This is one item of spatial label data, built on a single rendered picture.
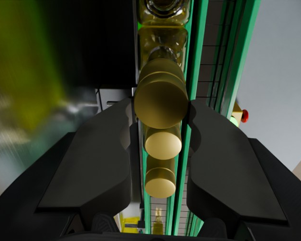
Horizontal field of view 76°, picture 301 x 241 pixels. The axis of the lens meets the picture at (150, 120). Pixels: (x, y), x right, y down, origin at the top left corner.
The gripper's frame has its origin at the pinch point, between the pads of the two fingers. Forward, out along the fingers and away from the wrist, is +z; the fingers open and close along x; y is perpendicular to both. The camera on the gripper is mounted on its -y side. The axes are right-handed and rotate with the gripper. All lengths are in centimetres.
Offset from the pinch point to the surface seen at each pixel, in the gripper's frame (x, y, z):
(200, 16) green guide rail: 5.6, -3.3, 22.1
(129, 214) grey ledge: -10, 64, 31
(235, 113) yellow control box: 20.8, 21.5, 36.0
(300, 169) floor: 128, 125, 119
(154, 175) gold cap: -0.4, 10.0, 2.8
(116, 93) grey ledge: -10.4, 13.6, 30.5
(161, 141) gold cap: 0.2, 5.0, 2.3
